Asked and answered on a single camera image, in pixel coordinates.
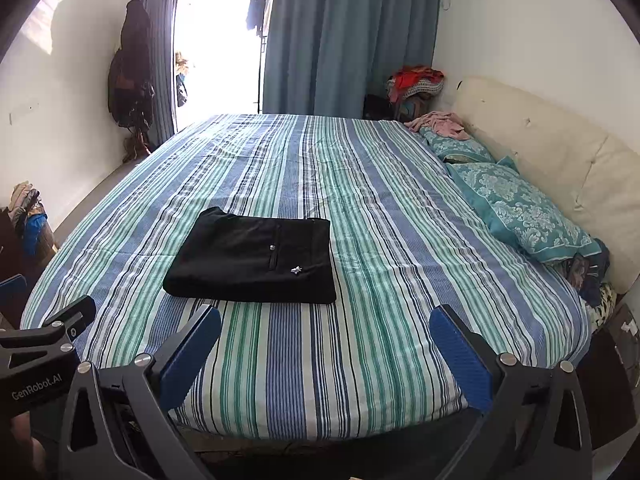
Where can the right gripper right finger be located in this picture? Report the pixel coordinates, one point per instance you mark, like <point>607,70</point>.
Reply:
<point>533,420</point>

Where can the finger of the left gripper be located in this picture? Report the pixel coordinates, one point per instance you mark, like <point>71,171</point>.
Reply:
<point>13,293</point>

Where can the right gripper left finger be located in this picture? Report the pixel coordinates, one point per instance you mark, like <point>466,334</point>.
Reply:
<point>116,422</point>

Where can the black pants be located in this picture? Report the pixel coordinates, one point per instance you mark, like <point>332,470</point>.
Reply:
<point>254,259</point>

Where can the operator left hand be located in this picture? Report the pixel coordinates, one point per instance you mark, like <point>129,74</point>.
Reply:
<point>31,449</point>

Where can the brown wooden dresser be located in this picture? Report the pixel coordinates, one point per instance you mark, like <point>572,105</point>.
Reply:
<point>14,261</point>

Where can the clothes pile on dresser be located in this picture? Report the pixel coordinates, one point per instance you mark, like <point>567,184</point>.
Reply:
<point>29,219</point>

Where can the teal floral pillow near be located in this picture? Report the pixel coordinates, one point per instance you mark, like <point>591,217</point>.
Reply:
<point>519,214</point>

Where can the teal floral pillow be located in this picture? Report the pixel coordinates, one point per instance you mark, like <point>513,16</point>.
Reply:
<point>456,151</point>
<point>519,214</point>

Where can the dark coats on rack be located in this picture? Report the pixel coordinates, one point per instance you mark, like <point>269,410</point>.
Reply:
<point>130,92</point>

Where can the striped bed cover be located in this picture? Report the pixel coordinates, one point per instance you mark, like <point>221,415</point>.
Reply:
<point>370,233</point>

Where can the cream padded headboard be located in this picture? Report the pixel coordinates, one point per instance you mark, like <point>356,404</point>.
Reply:
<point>590,175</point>

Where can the teal floral pillow far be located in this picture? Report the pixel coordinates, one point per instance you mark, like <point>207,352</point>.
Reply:
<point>456,151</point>

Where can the pink garment on bed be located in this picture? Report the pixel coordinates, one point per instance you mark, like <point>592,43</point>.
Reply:
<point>445,124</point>

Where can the blue curtain left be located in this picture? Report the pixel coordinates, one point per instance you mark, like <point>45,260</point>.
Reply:
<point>162,58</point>

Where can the blue curtain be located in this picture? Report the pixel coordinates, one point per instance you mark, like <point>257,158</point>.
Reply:
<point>324,57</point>
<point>162,58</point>

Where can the red clothes pile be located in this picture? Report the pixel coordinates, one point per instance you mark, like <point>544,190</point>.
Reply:
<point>413,80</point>

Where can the blue curtain right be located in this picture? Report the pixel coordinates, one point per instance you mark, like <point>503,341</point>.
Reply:
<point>324,57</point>

